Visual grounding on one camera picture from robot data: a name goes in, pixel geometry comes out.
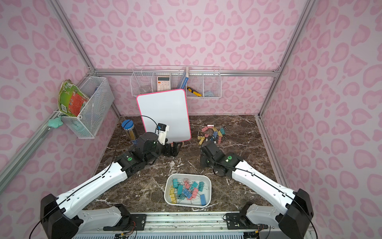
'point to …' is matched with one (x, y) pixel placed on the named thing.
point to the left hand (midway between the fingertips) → (174, 138)
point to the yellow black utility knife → (194, 91)
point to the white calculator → (163, 83)
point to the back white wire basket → (198, 82)
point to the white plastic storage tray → (188, 189)
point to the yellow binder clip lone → (172, 197)
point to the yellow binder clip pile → (201, 138)
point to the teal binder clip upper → (222, 131)
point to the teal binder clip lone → (175, 182)
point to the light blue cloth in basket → (209, 94)
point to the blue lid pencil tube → (131, 130)
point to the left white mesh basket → (86, 125)
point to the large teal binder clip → (201, 184)
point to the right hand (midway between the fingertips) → (203, 157)
